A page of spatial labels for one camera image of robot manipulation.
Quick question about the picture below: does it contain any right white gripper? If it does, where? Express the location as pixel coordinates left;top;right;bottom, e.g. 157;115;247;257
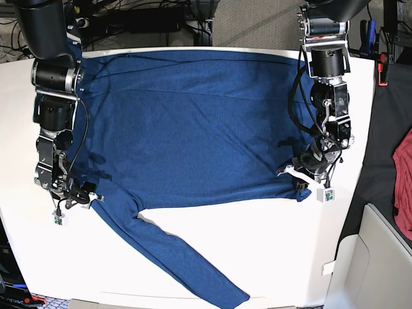
51;182;106;213

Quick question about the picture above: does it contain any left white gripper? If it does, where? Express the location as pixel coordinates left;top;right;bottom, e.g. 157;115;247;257
276;151;342;191

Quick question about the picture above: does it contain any blue long-sleeve T-shirt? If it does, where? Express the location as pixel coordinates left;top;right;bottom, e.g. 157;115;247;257
68;50;312;308

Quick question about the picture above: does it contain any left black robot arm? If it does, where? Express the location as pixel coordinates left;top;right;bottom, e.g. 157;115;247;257
277;1;368;191

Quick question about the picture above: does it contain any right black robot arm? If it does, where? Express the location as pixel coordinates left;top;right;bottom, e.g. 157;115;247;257
12;1;104;219

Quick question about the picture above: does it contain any red cloth pile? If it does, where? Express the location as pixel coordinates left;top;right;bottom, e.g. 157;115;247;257
393;129;411;240

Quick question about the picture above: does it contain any beige plastic bin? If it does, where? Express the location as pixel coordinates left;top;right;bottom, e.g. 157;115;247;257
324;203;411;308

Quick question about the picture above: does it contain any orange clamp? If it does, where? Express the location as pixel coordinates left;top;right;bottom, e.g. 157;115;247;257
377;52;389;86

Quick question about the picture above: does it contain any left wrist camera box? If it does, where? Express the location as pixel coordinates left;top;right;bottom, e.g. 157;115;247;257
316;187;336;203

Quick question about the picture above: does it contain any blue handled tool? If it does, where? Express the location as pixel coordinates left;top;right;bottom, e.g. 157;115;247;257
367;19;376;53

